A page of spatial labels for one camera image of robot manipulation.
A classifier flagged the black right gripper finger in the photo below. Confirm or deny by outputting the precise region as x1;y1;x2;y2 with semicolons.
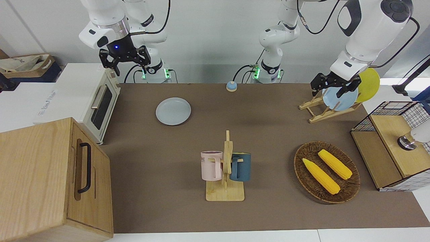
136;46;151;69
99;50;121;77

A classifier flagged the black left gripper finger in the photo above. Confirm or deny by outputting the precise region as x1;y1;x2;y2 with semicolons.
336;78;362;98
311;75;328;97

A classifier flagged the black box handle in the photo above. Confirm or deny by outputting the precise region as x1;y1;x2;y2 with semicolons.
77;143;92;194

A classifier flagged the wire grid storage box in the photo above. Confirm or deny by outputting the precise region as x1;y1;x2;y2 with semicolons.
350;101;430;192

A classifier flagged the black base power cable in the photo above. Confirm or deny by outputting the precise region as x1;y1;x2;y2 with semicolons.
233;65;256;83
124;65;143;83

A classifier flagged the yellow corn cob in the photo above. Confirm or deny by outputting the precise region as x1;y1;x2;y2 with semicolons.
302;158;341;195
317;149;353;180

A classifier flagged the light blue plate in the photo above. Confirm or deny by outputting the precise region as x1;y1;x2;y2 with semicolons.
322;82;359;112

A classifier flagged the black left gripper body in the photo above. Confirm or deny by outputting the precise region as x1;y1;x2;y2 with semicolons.
324;71;351;88

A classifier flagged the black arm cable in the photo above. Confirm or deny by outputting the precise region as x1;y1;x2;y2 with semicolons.
129;0;171;36
297;0;421;68

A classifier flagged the brown table mat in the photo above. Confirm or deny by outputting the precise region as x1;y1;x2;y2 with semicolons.
99;82;430;234

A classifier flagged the wooden mug rack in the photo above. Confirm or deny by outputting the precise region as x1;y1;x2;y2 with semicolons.
206;130;245;202

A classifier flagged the dark blue crate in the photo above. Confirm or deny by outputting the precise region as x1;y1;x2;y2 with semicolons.
0;62;62;92

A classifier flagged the yellow plate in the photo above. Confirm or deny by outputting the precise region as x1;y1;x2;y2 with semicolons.
356;67;381;103

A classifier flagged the brown cardboard box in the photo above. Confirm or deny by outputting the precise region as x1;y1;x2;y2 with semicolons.
0;53;56;79

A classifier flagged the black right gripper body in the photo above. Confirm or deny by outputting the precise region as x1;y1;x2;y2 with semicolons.
107;33;137;63

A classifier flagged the white toaster oven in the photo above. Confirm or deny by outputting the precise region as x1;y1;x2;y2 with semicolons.
34;63;121;146

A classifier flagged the pink mug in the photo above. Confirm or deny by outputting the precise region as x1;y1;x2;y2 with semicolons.
201;151;224;181

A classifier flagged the black metal stand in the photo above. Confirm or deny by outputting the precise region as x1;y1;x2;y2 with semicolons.
391;55;430;96

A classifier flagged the dark teal mug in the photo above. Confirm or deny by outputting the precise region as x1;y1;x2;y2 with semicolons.
230;152;252;182

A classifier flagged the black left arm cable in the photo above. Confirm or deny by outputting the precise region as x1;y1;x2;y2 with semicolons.
297;0;421;68

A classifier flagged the wooden plate rack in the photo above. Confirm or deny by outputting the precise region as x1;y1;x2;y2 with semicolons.
299;91;362;124

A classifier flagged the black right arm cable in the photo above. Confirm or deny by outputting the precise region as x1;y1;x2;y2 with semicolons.
129;0;171;36

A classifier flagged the gray plate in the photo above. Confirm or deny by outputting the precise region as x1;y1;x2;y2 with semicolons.
156;97;191;126

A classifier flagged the brown wicker basket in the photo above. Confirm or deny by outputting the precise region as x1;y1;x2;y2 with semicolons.
294;141;361;204

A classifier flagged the wooden bread box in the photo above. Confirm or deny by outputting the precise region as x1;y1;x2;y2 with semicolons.
0;117;114;242

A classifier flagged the white cloth bag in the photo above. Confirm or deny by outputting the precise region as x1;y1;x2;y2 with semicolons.
0;54;51;73

